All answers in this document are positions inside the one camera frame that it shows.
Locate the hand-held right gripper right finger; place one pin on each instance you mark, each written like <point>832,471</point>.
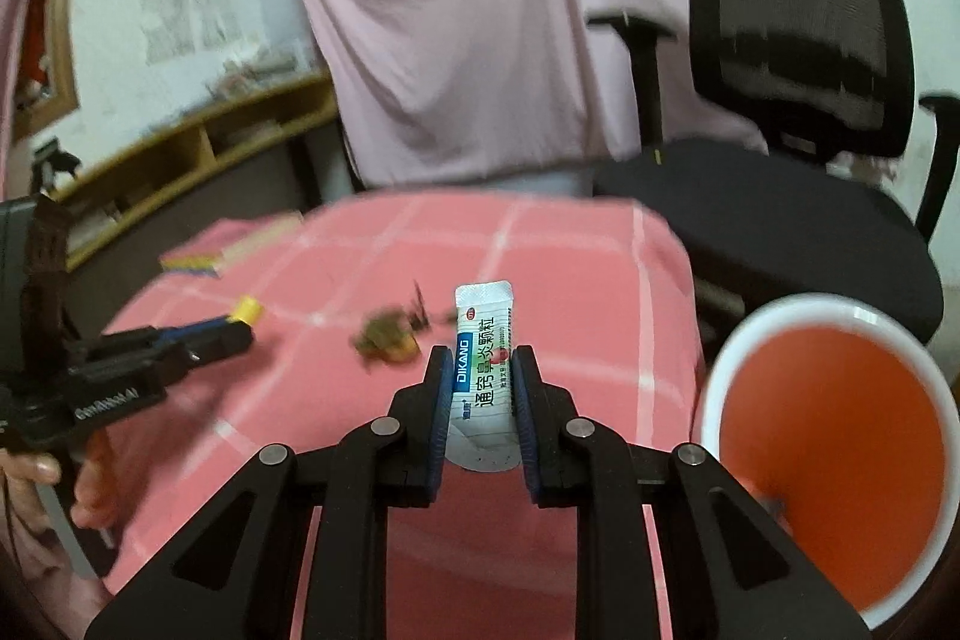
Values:
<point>527,415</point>

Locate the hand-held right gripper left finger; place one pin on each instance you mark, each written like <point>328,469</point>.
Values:
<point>435,415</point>

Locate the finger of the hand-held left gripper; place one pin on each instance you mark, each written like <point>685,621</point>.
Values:
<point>217,344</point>
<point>187,330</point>

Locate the yellow bottle cap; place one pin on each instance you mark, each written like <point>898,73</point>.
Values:
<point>247,310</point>

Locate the blue white sachet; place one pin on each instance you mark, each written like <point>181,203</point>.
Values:
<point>484,370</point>

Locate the orange bin with white rim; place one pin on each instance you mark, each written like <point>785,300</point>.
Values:
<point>825,445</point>

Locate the person's left forearm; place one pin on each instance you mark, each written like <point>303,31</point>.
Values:
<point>37,587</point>

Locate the person's left hand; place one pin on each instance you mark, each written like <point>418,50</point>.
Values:
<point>94,482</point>

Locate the stack of thin books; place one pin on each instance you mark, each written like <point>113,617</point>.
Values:
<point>202,257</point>

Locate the wooden strip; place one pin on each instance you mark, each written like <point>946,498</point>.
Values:
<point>262,235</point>

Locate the pink checked tablecloth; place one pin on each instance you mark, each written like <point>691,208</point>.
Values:
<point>585,280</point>

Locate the wooden shelf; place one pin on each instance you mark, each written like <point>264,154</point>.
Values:
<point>187,145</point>

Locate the pile of papers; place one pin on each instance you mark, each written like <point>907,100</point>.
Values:
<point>255,70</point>

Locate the pink hanging sheet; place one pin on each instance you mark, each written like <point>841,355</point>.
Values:
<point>465,10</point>

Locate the black mesh office chair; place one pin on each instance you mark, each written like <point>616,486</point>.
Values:
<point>795,10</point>

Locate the wooden frame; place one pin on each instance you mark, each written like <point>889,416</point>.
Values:
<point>64,70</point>

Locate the printed wall poster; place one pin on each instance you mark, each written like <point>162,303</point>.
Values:
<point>191,21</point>

